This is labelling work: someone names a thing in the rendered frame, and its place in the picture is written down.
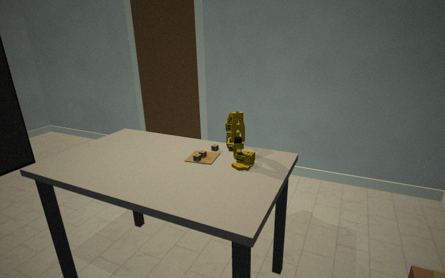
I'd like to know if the tan flat mat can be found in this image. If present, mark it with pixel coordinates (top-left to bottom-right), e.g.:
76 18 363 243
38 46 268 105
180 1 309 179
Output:
185 151 220 164

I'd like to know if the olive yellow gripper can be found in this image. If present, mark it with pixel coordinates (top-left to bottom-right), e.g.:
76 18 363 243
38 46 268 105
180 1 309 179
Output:
227 130 240 148

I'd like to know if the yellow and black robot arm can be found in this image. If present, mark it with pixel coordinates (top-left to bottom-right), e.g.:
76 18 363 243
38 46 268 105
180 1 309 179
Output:
225 112 254 171

